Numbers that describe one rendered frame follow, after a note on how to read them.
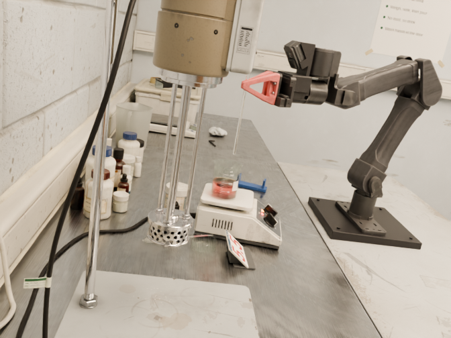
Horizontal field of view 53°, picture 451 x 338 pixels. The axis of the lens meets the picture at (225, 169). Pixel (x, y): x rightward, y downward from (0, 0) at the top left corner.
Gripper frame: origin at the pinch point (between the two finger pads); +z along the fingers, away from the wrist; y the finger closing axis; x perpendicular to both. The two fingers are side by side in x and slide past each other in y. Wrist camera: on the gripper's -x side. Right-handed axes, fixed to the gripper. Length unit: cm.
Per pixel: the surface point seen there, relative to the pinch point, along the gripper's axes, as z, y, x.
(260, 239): -5.3, 8.9, 32.4
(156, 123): -8, -93, 32
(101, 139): 33.5, 25.5, 6.2
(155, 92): -11, -112, 21
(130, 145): 14.2, -40.0, 25.9
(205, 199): 6.1, 1.8, 25.7
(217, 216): 3.8, 4.1, 28.8
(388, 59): -139, -109, -8
